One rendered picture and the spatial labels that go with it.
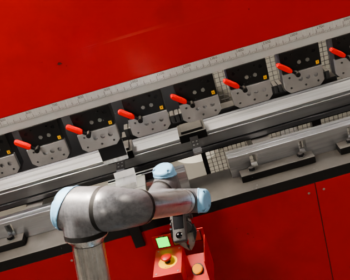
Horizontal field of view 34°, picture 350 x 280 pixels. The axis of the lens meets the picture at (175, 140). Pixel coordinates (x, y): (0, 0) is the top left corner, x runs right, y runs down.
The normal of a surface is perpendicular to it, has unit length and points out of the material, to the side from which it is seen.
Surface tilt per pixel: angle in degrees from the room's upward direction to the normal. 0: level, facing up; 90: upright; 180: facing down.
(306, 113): 90
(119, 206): 61
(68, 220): 72
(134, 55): 90
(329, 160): 0
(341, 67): 90
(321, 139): 90
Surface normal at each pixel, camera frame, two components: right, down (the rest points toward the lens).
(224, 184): -0.26, -0.86
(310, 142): 0.09, 0.43
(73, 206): -0.45, -0.20
